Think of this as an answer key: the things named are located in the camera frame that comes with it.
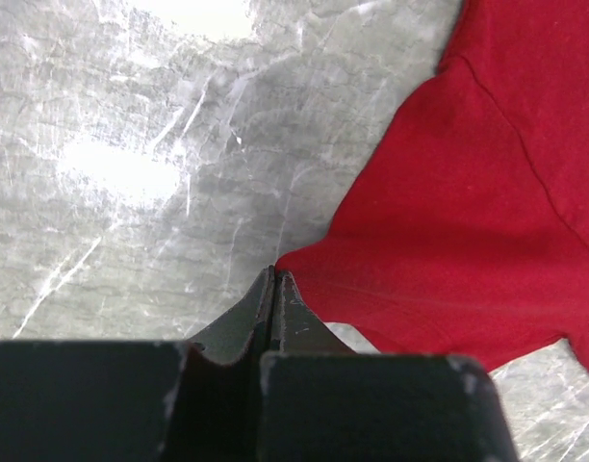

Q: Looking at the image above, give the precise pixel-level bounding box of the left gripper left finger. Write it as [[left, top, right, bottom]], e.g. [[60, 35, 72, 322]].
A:
[[0, 267, 275, 461]]

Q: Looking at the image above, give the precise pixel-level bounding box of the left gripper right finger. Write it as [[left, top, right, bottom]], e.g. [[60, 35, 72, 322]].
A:
[[258, 272, 518, 461]]

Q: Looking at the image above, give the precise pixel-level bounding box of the red t shirt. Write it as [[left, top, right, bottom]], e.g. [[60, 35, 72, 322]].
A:
[[277, 1, 589, 372]]

